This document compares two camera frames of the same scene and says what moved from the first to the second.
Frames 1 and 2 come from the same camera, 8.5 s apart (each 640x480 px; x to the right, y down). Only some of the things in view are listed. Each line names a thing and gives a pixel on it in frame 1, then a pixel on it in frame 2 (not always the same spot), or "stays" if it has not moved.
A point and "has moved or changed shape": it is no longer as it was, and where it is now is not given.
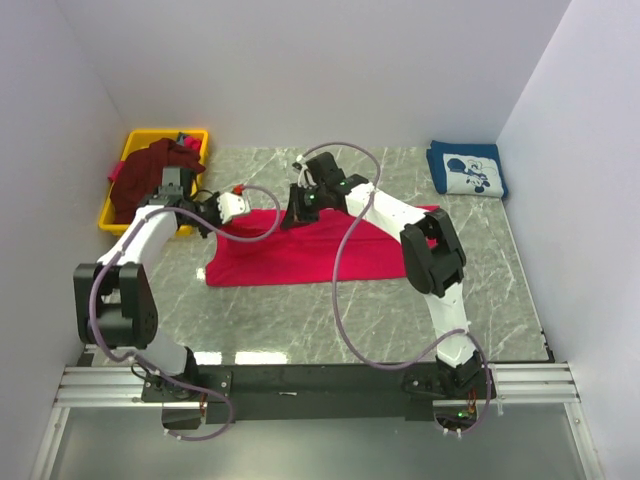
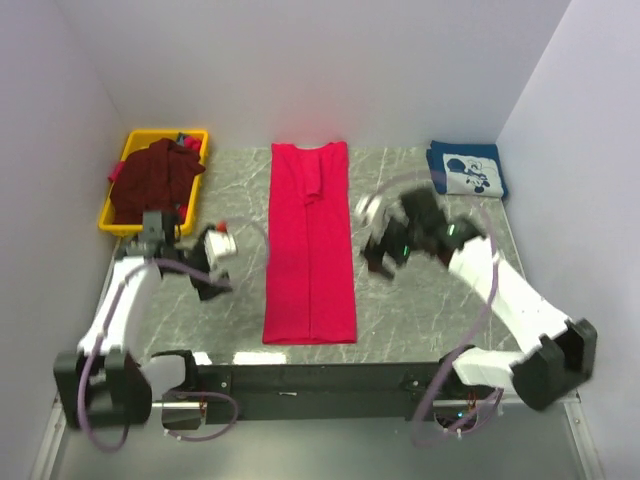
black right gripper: x=294 y=214 to x=376 y=250
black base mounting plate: x=319 y=392 stays
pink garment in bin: x=114 y=173 stays
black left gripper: x=213 y=200 to x=208 y=291
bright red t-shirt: x=306 y=252 has moved or changed shape
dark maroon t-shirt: x=143 y=173 stays
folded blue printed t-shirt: x=466 y=169 stays
